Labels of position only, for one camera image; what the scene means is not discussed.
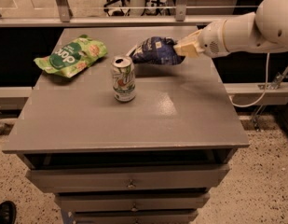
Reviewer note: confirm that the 7up soda can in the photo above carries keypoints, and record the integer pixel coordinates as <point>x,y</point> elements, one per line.
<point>123,74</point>

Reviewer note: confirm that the grey drawer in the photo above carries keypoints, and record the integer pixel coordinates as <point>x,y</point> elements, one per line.
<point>128,178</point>
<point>132,202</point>
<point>140,217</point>

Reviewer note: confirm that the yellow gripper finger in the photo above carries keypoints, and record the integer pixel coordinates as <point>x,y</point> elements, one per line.
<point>193,37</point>
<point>189,49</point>

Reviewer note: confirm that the blue chip bag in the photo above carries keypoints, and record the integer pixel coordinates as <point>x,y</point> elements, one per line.
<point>156,50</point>

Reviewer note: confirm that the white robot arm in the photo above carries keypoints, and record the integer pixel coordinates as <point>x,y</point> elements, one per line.
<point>263,31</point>

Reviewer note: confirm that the metal window rail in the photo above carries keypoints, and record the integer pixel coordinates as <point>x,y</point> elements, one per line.
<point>127,21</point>

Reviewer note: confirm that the green chip bag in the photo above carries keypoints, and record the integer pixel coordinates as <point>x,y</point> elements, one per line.
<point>73,58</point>

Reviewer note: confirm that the middle grey drawer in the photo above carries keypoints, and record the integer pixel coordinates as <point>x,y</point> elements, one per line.
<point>132,202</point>

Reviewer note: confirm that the grey drawer cabinet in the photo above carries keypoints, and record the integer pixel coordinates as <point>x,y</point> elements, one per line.
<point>181,115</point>

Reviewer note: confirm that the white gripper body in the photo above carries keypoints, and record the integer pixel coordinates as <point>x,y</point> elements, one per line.
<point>210,40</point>

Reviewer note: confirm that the bottom grey drawer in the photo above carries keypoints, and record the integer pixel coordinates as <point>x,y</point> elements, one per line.
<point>140,217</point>

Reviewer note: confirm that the top grey drawer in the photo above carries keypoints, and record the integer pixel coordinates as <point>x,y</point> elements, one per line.
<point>128,178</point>

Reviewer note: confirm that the black shoe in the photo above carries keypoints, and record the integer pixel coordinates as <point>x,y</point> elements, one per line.
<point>8,212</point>

